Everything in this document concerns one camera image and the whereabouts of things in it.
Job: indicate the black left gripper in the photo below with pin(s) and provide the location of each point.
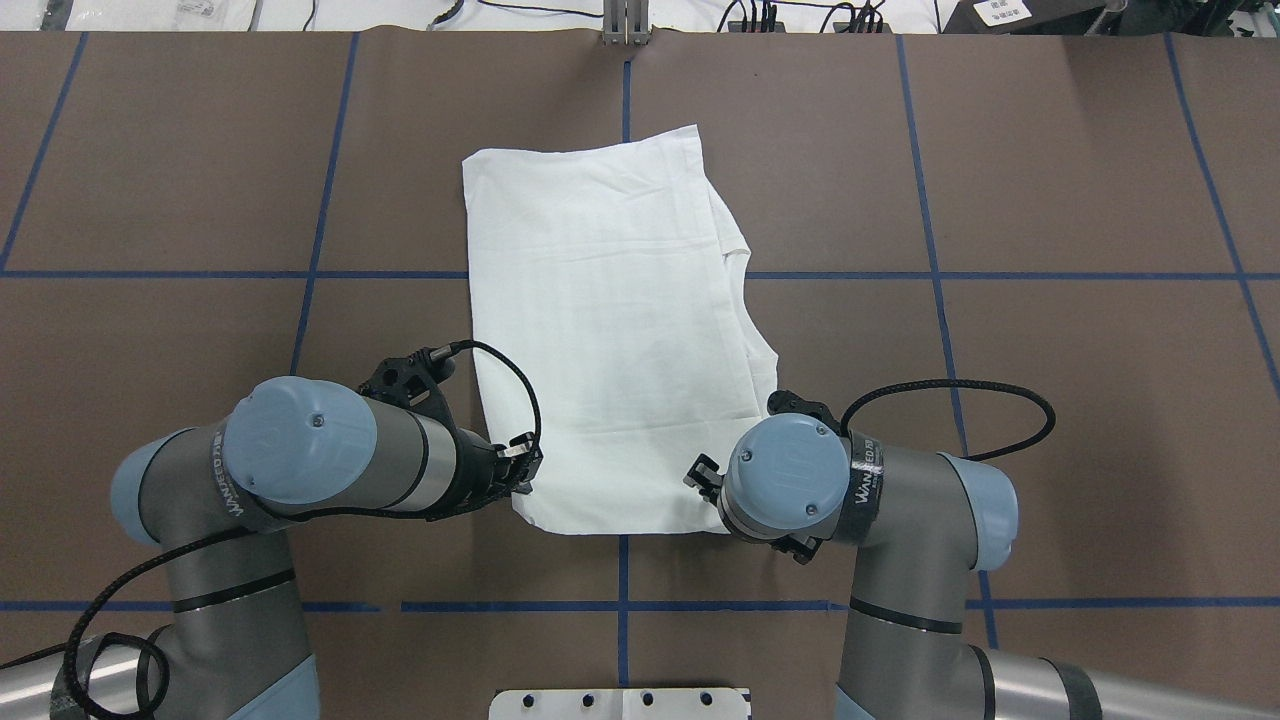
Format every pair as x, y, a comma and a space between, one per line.
475, 472

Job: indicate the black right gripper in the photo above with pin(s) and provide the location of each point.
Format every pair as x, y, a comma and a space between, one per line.
703, 477

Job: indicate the white long-sleeve printed shirt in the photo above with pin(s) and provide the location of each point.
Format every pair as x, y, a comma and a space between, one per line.
614, 279

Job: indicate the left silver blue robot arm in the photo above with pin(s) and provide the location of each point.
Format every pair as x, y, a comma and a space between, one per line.
214, 627

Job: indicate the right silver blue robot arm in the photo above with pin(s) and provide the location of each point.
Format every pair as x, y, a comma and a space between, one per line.
922, 523

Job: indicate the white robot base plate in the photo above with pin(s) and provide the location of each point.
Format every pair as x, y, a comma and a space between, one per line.
623, 703

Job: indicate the aluminium frame post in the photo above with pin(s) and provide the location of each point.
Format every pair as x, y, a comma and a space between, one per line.
626, 23

